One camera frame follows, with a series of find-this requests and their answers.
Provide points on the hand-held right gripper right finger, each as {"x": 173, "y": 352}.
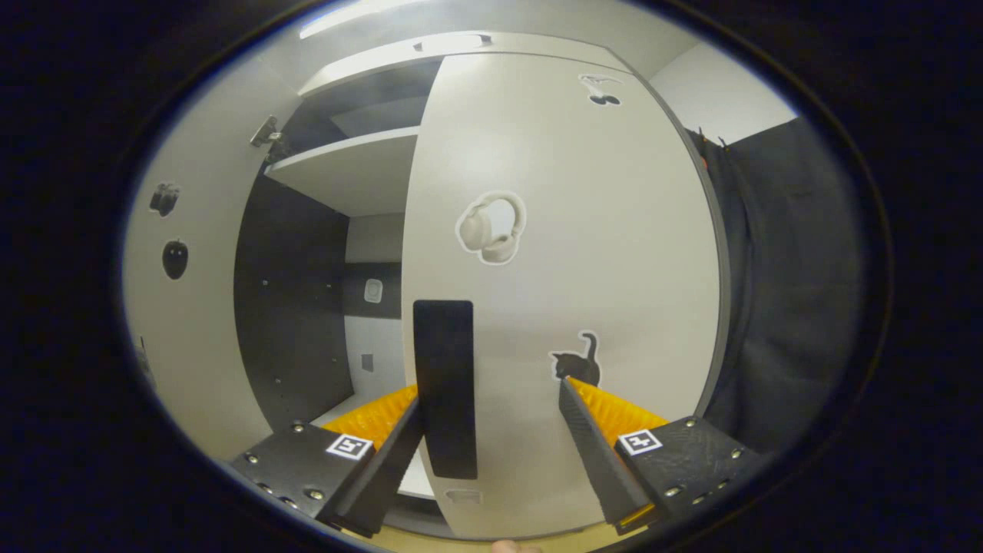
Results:
{"x": 595, "y": 461}

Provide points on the white cabinet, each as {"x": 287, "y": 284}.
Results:
{"x": 292, "y": 307}

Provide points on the white cabinet door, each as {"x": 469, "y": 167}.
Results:
{"x": 599, "y": 230}
{"x": 207, "y": 322}

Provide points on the black backdrop cloth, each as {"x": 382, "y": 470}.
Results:
{"x": 791, "y": 292}

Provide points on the metal door hinge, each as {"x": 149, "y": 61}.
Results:
{"x": 265, "y": 132}

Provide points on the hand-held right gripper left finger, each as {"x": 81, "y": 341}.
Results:
{"x": 380, "y": 472}

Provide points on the white cabinet shelf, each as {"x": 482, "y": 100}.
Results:
{"x": 353, "y": 173}

